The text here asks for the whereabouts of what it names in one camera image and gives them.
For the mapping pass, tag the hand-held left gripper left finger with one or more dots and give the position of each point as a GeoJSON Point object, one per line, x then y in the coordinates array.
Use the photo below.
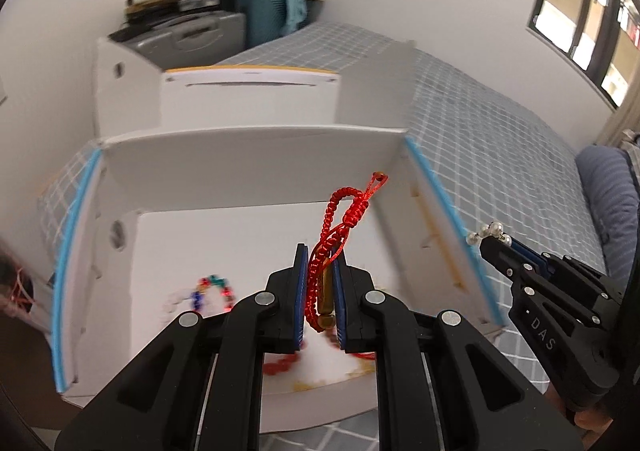
{"type": "Point", "coordinates": [300, 301]}

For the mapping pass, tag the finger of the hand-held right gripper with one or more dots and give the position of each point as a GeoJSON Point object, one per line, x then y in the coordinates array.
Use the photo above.
{"type": "Point", "coordinates": [507, 261]}
{"type": "Point", "coordinates": [580, 286]}

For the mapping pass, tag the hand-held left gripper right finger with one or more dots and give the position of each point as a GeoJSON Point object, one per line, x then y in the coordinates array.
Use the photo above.
{"type": "Point", "coordinates": [340, 301]}

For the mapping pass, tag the white pearl jewelry piece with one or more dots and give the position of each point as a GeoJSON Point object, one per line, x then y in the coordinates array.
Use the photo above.
{"type": "Point", "coordinates": [495, 230]}

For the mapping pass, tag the white cardboard box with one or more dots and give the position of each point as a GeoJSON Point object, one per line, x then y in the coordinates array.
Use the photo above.
{"type": "Point", "coordinates": [225, 241]}

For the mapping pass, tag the person's right hand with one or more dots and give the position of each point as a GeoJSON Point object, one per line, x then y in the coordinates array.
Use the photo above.
{"type": "Point", "coordinates": [592, 420]}

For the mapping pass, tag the blue striped pillow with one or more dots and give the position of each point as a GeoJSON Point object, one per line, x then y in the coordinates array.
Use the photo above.
{"type": "Point", "coordinates": [607, 201]}

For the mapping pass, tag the folded striped blanket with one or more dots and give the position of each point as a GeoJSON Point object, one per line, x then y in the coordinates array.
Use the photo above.
{"type": "Point", "coordinates": [631, 138]}

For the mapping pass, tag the dark framed window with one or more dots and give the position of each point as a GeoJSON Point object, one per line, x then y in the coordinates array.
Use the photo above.
{"type": "Point", "coordinates": [585, 6]}

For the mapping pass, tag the grey hard suitcase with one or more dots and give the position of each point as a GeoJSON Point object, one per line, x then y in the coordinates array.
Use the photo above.
{"type": "Point", "coordinates": [195, 36]}

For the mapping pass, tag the blue suitcase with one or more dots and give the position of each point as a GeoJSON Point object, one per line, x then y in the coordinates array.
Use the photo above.
{"type": "Point", "coordinates": [260, 13]}

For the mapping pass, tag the teal cloth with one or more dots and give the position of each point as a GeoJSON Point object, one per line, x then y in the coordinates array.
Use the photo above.
{"type": "Point", "coordinates": [296, 6]}

